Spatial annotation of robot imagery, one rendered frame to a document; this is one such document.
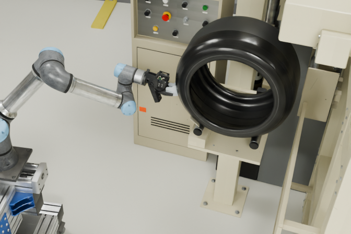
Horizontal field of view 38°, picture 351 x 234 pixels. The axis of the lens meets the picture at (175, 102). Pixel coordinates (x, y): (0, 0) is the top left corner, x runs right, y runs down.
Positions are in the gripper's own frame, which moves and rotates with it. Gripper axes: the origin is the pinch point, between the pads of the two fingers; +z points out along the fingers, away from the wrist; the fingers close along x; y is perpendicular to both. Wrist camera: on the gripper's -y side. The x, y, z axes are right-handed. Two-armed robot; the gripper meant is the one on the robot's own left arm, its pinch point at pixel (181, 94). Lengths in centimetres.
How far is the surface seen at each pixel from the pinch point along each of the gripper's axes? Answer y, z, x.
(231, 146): -18.7, 31.0, -4.1
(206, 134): -14.4, 17.4, -6.4
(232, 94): -2.6, 23.0, 15.5
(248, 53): 41.1, 26.1, -10.7
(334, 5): 82, 50, -32
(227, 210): -97, 41, 22
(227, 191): -85, 37, 26
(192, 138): -16.1, 11.9, -10.6
